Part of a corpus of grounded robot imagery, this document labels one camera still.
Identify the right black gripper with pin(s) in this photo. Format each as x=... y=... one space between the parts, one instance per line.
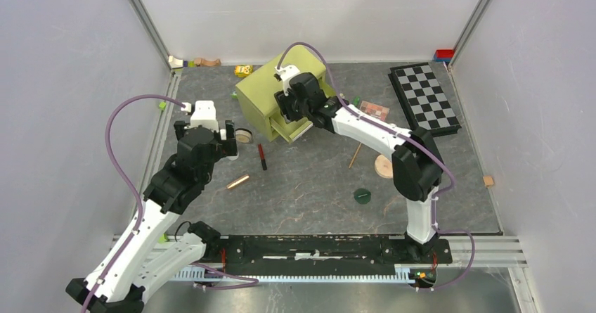
x=283 y=102

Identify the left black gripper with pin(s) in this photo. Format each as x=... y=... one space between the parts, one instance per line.
x=225 y=147

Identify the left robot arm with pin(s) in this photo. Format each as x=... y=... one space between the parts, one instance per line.
x=124 y=281

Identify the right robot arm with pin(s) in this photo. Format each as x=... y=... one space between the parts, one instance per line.
x=416 y=164

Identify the round powder jar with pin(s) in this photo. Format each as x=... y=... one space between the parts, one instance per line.
x=243 y=135

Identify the rose gold lipstick tube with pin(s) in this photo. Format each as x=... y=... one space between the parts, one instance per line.
x=238 y=182

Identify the red black lip pencil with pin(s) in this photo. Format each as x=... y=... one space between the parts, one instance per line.
x=262 y=157

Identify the yellow toy car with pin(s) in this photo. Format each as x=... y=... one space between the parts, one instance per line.
x=243 y=70

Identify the pink eyeshadow palette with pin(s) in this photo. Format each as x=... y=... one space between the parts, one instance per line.
x=374 y=110

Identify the gold thin pencil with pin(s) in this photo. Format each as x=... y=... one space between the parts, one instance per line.
x=352 y=161

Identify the wooden toy blocks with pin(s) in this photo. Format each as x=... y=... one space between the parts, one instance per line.
x=176 y=63

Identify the round pink powder puff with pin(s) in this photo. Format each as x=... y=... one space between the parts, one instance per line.
x=383 y=167

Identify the green round puff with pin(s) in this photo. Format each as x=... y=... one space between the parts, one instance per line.
x=362 y=196

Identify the black white checkerboard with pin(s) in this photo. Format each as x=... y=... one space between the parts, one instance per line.
x=423 y=100

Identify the red blue blocks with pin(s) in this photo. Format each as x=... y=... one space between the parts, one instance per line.
x=443 y=55

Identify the small wooden cube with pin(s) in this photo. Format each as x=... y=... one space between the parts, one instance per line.
x=488 y=181

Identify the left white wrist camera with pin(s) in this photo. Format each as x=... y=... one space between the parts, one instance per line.
x=202 y=114

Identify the green cube on rail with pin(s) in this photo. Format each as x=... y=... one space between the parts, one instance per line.
x=163 y=238

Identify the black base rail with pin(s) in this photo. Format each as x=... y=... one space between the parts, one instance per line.
x=323 y=255

